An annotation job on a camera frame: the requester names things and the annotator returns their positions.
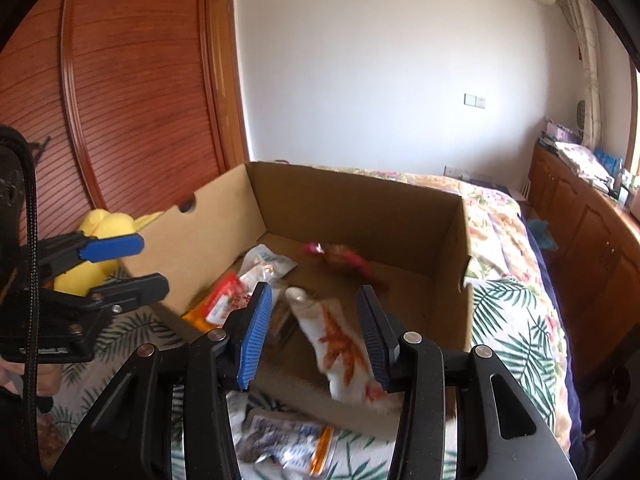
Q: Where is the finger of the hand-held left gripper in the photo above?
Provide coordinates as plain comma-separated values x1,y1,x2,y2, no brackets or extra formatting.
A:
33,232,146,281
45,272,171,317

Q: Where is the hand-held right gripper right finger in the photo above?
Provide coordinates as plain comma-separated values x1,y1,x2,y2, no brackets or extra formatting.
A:
356,285,577,480

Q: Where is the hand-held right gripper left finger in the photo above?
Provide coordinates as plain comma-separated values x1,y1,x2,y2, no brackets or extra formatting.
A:
50,282,275,480

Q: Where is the white packet red chicken print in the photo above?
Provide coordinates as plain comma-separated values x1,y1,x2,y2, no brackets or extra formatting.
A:
284,286,402,407

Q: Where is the white sausage snack packet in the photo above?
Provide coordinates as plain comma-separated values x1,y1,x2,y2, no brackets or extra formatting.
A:
204,271,258,327

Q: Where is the orange snack packet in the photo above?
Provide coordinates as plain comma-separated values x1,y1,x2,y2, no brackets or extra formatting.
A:
181,300,228,335

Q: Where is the white packet blue label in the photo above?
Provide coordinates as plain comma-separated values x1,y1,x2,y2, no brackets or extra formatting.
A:
237,244,298,287

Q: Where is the pink red snack packet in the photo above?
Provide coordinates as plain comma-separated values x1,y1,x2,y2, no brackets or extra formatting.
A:
300,241,392,292

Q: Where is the brown cardboard box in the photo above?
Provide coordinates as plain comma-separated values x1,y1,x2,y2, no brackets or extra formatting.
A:
114,160,477,443

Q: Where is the person's left hand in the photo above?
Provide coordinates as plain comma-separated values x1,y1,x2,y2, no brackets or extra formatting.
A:
0,360,63,401

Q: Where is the yellow plush toy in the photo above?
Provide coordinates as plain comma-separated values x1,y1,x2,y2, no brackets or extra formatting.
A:
53,208,167,297

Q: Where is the grey white snack packet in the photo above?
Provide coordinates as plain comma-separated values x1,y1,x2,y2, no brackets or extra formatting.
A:
234,406,337,478

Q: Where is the leaf print bedsheet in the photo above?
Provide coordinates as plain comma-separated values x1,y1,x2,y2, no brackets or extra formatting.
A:
30,272,573,480

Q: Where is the wooden slatted wardrobe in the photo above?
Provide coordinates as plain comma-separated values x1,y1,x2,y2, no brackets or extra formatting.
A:
0,0,231,241

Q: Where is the wooden door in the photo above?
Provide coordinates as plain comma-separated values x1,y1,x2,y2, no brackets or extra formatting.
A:
207,0,251,167

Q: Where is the wooden low cabinet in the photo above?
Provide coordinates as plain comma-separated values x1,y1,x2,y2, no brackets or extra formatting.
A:
526,142,640,391

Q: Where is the folded floral cloth stack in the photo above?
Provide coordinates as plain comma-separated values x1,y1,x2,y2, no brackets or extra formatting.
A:
554,141,615,188

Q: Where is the purple box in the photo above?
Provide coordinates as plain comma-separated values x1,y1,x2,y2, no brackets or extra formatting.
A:
541,118,581,148

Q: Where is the blue box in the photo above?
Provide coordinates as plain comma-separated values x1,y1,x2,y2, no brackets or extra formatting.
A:
593,148,624,181

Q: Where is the wooden framed window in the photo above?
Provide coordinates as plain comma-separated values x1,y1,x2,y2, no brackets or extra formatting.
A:
622,55,640,181

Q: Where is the pale patterned curtain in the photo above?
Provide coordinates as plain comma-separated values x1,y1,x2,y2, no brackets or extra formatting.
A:
559,0,607,148

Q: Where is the black braided cable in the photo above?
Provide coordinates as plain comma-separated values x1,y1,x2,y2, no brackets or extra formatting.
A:
0,124,53,480

